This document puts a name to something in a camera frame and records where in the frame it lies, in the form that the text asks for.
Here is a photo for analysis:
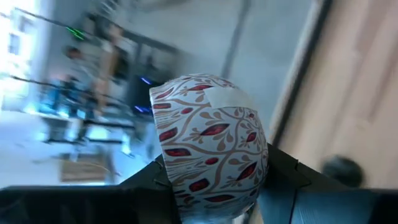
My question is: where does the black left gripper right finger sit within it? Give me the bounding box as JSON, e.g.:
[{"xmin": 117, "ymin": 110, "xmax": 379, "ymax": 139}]
[{"xmin": 256, "ymin": 142, "xmax": 398, "ymax": 224}]

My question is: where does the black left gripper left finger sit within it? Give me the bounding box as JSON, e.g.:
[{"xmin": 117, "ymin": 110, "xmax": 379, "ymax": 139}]
[{"xmin": 0, "ymin": 154, "xmax": 183, "ymax": 224}]

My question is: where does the red leaf patterned candle tin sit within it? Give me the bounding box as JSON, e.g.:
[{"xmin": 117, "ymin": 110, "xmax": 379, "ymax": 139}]
[{"xmin": 149, "ymin": 73, "xmax": 270, "ymax": 224}]

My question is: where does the person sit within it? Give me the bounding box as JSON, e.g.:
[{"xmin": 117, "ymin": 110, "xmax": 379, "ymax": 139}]
[{"xmin": 62, "ymin": 45, "xmax": 94, "ymax": 103}]

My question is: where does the black table frame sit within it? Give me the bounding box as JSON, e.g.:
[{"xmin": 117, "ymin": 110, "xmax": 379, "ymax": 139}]
[{"xmin": 271, "ymin": 0, "xmax": 336, "ymax": 149}]

